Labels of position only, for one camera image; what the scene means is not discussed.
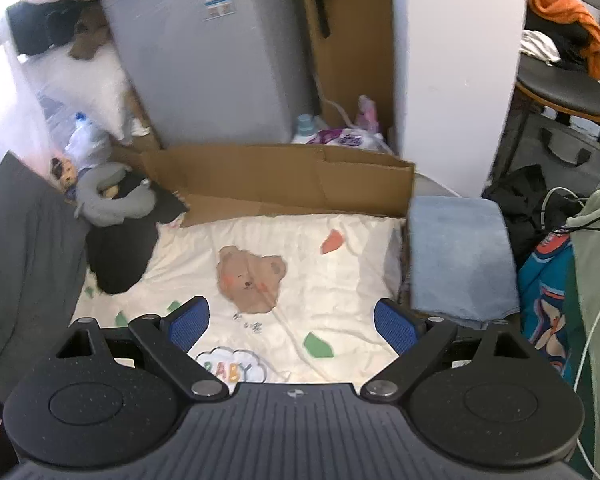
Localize black garment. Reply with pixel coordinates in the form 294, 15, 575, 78
482, 165, 588, 271

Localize grey quilt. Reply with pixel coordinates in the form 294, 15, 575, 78
0, 152, 93, 381

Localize brown plush cloth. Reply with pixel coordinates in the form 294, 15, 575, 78
69, 15, 113, 61

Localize teddy bear toy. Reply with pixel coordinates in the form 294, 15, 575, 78
50, 157, 78, 191

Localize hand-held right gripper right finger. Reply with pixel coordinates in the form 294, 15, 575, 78
361, 298, 528, 401

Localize green garment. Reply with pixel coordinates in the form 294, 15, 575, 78
565, 185, 600, 480

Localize brown cardboard sheet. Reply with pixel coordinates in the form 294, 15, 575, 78
140, 144, 416, 228

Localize white printed bed sheet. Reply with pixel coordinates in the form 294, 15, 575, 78
72, 212, 411, 383

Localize grey neck pillow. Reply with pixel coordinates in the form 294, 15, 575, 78
74, 165, 156, 226

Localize black clothes heap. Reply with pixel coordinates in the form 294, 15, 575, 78
7, 0, 103, 56

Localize pink packet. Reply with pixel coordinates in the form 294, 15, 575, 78
356, 95, 381, 133

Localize orange cloth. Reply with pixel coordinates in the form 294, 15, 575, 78
525, 0, 600, 78

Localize blue jeans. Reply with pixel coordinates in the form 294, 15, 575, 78
407, 195, 522, 331

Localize clear plastic bags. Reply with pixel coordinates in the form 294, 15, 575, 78
35, 95, 113, 171

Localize white pillow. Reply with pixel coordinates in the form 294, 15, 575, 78
35, 50, 136, 141

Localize blue cartoon print cloth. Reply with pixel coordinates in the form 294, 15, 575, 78
517, 232, 581, 376

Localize light blue detergent bottle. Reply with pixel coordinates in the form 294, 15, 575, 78
292, 114, 316, 143

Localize white crumpled cloth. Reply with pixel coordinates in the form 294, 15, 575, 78
520, 30, 561, 63

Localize black clothing pile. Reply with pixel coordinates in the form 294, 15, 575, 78
85, 187, 191, 295

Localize white cable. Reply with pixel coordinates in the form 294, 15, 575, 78
320, 95, 361, 128

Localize thin white cord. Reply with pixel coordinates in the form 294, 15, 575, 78
572, 265, 600, 480

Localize grey bag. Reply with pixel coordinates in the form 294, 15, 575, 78
495, 110, 600, 191

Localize round black stool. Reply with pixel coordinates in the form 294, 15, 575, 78
515, 52, 600, 143

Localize upright cardboard sheet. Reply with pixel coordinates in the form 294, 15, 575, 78
300, 0, 396, 136

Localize purple white packet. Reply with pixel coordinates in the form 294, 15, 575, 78
310, 127, 386, 151

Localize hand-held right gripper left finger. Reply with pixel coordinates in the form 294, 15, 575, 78
55, 296, 231, 403

